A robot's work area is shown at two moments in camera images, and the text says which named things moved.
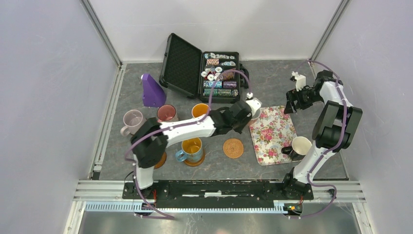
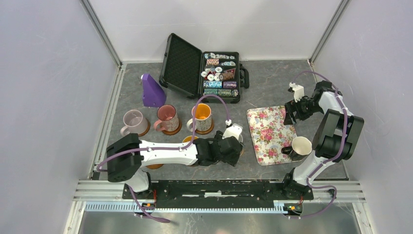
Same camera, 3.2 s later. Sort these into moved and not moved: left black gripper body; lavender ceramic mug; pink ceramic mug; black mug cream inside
Moved: left black gripper body
Not moved: lavender ceramic mug; pink ceramic mug; black mug cream inside
